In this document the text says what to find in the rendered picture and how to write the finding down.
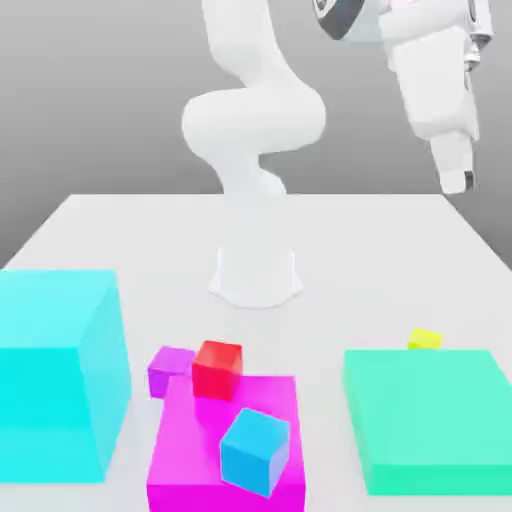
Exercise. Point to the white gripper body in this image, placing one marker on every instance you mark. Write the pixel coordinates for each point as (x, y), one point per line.
(436, 88)

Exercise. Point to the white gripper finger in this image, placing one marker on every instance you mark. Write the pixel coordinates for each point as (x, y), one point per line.
(450, 164)

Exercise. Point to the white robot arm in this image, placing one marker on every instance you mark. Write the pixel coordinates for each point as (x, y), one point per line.
(248, 120)

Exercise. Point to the small yellow cube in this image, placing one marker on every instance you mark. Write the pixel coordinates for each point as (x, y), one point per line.
(424, 339)

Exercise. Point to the small blue cube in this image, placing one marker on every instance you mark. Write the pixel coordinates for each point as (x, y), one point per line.
(252, 452)

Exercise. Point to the large cyan box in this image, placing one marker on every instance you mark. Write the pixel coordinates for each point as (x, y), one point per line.
(44, 376)

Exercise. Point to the large magenta box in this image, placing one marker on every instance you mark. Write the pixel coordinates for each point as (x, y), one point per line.
(188, 452)

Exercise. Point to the large mint green box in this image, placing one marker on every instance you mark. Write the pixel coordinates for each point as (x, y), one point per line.
(428, 412)

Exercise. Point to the small purple cube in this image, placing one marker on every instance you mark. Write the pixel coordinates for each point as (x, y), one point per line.
(170, 362)

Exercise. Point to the small red cube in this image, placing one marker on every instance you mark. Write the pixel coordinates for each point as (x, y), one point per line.
(216, 372)

